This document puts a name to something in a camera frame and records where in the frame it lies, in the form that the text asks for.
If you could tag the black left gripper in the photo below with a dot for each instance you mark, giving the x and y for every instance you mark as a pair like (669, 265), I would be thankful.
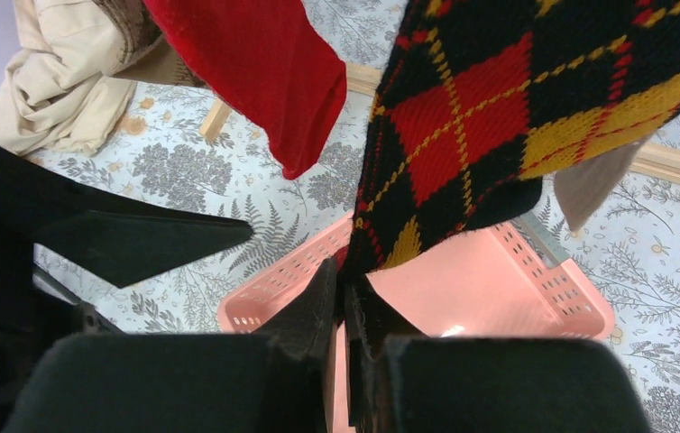
(121, 240)

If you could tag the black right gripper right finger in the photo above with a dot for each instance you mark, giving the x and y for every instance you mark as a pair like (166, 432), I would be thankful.
(399, 380)

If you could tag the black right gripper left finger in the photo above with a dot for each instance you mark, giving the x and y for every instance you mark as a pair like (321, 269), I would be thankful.
(276, 379)

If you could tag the black red yellow argyle sock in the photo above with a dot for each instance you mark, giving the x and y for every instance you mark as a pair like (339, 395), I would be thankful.
(481, 99)

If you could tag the beige cloth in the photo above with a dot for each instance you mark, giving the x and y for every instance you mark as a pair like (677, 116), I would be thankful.
(55, 93)

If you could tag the pink plastic basket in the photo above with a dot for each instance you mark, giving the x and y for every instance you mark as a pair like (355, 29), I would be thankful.
(487, 283)

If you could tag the brown knit sock cuff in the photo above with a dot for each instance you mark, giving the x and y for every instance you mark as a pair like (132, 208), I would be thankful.
(141, 52)

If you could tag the taupe sock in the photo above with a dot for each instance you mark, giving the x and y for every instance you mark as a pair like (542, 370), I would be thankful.
(581, 189)

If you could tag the floral patterned mat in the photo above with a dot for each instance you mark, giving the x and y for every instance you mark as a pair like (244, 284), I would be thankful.
(630, 248)

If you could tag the wooden drying rack frame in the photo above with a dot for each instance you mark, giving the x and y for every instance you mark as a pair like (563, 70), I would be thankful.
(653, 160)

